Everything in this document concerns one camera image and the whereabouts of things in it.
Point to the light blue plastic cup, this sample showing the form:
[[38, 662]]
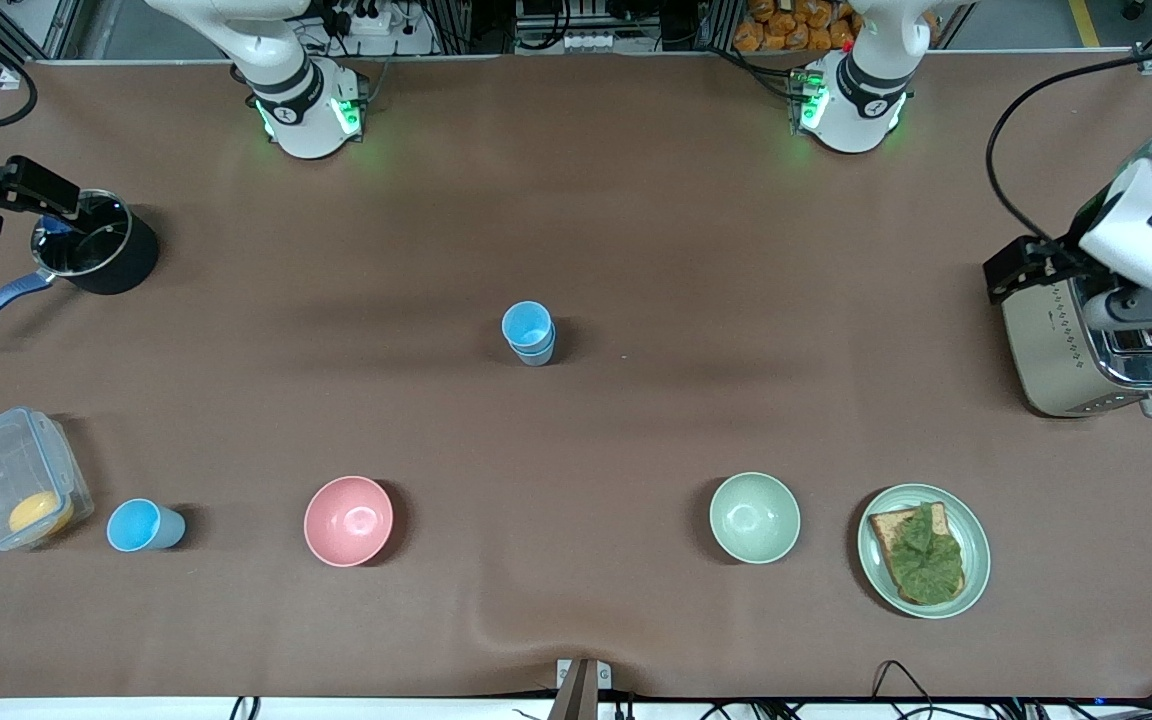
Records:
[[526, 325], [141, 526], [536, 355]]

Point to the pale green plate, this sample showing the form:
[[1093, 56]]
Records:
[[976, 540]]

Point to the orange snack bags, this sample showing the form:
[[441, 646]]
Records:
[[796, 25]]

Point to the brown table cloth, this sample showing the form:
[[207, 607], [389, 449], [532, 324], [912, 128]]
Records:
[[576, 220]]

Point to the pink bowl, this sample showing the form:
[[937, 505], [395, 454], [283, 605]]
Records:
[[348, 520]]

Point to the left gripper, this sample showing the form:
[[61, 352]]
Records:
[[1058, 261]]

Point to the glass lid with blue knob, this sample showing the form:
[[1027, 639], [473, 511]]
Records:
[[86, 245]]

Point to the green lettuce leaf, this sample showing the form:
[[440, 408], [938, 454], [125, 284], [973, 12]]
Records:
[[926, 560]]

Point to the metal table clamp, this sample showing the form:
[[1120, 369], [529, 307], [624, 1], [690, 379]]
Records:
[[581, 685]]

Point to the silver toaster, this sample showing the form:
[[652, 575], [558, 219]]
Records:
[[1056, 350]]

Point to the pale green bowl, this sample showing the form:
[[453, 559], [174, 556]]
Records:
[[754, 517]]

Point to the yellow round food piece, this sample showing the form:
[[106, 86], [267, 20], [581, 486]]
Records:
[[39, 515]]

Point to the brown bread slice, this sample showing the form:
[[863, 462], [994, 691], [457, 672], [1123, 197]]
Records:
[[886, 528]]

